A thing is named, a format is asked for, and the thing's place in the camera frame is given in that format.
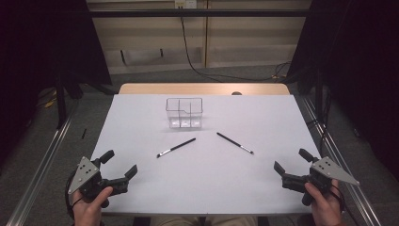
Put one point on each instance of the black makeup brush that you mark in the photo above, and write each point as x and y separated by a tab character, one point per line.
233	142
177	147

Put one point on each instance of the person's right hand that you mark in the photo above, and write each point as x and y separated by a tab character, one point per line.
326	208

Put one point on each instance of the black curtain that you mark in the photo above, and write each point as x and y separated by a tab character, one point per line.
37	47
360	62

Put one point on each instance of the aluminium rail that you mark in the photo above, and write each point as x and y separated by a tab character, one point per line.
337	157
40	175

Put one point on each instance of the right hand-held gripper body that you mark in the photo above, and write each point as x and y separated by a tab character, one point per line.
332	171

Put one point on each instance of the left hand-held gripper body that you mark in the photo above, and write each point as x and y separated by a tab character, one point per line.
84	172

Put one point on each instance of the small black floor item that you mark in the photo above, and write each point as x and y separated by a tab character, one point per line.
83	133

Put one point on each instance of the dark table grommet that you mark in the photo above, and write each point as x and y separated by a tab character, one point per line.
236	93

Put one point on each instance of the black metal stand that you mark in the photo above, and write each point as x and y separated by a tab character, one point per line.
319	94
60	100

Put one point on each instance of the white wall outlet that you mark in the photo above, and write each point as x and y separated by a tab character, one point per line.
185	3

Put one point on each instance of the white board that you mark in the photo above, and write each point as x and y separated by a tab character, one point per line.
204	182

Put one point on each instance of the black horizontal bar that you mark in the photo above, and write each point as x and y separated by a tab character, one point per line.
194	13

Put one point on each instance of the person's left hand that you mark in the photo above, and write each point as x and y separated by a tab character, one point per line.
87	212

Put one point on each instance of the clear plastic organizer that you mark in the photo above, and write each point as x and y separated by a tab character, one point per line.
184	121

